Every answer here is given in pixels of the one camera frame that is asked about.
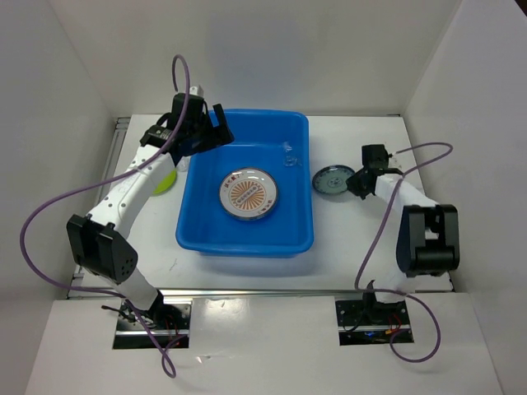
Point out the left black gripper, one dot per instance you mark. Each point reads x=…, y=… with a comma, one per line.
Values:
x=219, y=136

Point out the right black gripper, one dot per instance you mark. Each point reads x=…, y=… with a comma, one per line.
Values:
x=354, y=186

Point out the small blue patterned plate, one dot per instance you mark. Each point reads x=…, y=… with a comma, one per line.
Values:
x=331, y=181

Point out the orange sunburst pattern plate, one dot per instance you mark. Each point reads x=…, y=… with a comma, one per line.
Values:
x=248, y=194

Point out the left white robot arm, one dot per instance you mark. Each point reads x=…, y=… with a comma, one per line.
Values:
x=99, y=240

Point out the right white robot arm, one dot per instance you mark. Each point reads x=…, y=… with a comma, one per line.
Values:
x=427, y=244

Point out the blue plastic bin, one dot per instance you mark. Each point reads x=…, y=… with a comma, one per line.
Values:
x=287, y=230

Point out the green plastic plate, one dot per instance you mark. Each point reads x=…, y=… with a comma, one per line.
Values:
x=166, y=184

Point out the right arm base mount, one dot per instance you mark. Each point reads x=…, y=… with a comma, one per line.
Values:
x=364, y=321

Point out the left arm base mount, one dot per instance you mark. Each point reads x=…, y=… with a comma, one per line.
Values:
x=173, y=332

